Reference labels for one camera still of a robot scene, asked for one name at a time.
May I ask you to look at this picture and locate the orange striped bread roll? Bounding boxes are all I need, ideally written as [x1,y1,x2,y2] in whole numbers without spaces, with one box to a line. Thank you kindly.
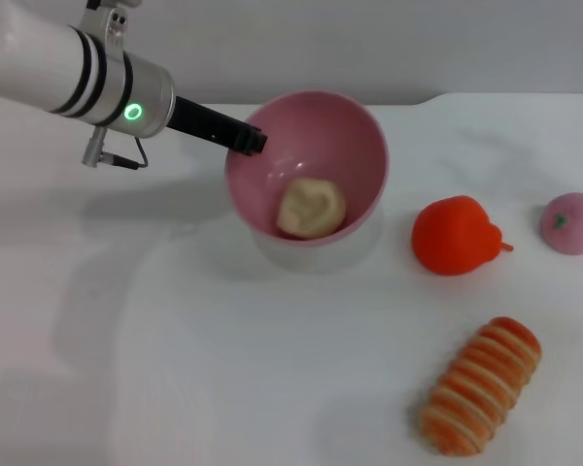
[418,316,543,458]

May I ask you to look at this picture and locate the pink peach toy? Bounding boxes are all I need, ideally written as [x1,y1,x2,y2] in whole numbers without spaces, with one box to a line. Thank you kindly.
[538,191,583,256]

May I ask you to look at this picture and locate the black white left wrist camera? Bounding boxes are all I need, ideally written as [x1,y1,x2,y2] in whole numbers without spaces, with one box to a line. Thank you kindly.
[86,0,142,11]

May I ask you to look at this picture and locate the pink bowl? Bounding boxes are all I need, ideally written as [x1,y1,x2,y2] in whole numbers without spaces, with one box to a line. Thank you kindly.
[223,89,391,249]

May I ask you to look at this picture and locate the orange-red toy pepper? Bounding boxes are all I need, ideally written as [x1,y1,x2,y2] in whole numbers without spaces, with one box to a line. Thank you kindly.
[410,194,516,278]

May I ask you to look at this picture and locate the grey left arm cable plug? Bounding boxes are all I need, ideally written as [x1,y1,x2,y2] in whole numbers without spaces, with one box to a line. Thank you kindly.
[81,126,150,171]

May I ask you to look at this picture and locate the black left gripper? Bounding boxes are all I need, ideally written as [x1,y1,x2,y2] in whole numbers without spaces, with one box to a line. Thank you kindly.
[166,95,269,157]

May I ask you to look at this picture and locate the beige toy potato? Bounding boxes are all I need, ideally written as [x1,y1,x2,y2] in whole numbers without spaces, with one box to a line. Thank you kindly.
[276,177,348,239]

